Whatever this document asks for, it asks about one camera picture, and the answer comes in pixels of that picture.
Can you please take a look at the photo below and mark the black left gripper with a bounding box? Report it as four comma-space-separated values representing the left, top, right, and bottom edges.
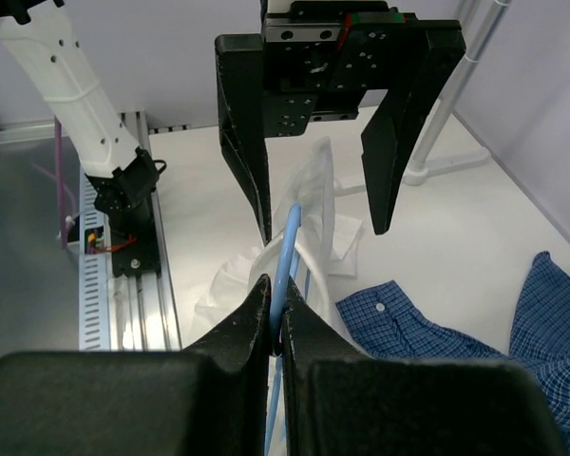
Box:
215, 1, 466, 244

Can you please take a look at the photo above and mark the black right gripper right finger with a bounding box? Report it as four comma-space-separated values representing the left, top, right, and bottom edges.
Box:
281, 282, 567, 455

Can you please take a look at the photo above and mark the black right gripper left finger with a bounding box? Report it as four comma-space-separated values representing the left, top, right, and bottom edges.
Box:
0, 275, 271, 455

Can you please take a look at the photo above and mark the light blue hanger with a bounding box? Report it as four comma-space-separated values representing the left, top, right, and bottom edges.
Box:
264, 202, 302, 455

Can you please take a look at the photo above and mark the white shirt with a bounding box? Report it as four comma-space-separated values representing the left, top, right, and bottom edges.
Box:
187, 137, 362, 343

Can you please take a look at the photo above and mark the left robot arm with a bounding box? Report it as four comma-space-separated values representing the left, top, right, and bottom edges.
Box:
0, 1, 466, 242

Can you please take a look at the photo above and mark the blue checked shirt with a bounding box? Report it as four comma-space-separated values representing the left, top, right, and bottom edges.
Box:
334, 251, 570, 456

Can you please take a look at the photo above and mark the white clothes rack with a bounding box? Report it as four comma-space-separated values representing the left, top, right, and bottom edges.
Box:
332, 0, 512, 196

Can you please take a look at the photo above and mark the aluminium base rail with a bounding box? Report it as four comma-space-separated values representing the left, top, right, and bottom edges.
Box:
0, 109, 191, 352

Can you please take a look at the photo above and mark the perforated cable duct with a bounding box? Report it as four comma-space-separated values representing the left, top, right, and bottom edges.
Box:
79, 170, 111, 352

